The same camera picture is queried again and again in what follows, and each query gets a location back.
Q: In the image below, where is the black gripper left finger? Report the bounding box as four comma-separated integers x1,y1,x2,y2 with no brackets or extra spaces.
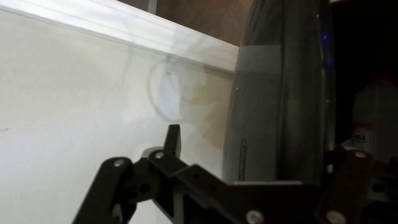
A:
73,124,252,224

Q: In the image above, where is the white plastic jug red cap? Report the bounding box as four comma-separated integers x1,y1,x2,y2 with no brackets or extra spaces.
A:
342,74,398,165

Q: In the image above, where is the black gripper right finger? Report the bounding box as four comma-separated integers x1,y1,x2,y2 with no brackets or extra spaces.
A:
315,149,398,224

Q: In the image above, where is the black bin lid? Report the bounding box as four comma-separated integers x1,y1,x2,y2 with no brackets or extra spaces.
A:
222,0,339,185

